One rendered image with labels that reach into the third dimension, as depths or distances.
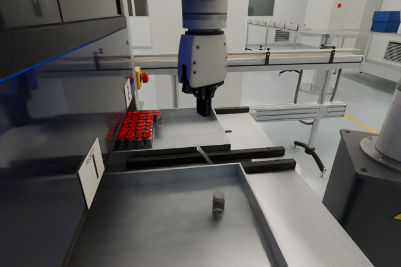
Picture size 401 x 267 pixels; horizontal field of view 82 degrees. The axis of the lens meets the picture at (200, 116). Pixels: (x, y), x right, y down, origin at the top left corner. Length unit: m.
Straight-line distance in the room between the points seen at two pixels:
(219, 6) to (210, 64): 0.10
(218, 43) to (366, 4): 6.79
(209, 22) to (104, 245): 0.41
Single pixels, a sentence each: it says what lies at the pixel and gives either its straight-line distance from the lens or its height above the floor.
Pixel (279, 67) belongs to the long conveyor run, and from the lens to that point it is 1.73.
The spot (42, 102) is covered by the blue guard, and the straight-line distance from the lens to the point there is 0.25.
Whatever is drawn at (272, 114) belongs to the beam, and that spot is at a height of 0.50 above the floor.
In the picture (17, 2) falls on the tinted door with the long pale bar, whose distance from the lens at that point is 0.27.
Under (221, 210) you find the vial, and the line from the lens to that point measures 0.44.
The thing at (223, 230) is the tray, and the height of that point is 0.88.
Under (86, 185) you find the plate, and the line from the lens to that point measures 0.34.
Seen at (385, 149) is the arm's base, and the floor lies 0.89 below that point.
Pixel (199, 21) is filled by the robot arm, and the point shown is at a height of 1.21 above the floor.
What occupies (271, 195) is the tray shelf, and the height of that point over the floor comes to 0.88.
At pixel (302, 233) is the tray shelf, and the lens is 0.47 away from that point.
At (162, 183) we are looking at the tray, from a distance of 0.53.
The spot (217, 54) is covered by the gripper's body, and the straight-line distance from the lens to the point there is 0.47.
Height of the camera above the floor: 1.22
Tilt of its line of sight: 25 degrees down
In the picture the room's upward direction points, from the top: straight up
